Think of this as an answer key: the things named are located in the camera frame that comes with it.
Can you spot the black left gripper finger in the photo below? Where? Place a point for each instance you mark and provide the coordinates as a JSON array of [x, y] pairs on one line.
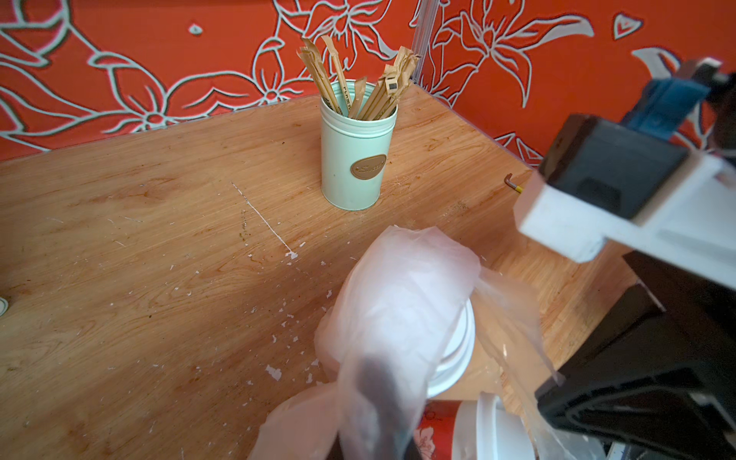
[[391, 437]]

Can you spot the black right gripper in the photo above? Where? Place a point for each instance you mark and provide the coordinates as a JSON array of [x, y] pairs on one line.
[[662, 380]]

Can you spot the clear plastic carrier bag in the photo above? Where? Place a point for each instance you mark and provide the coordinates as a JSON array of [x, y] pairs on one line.
[[400, 304]]

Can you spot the red milk tea cup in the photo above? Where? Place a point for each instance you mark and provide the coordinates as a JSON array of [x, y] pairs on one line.
[[457, 355], [480, 429]]

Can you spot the mint green tin canister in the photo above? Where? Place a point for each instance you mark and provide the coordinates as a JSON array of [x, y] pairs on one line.
[[354, 154]]

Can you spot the yellow pencil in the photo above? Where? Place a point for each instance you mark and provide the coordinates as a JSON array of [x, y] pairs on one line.
[[508, 180]]

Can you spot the wooden stir sticks bundle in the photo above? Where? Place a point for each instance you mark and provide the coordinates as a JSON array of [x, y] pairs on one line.
[[358, 99]]

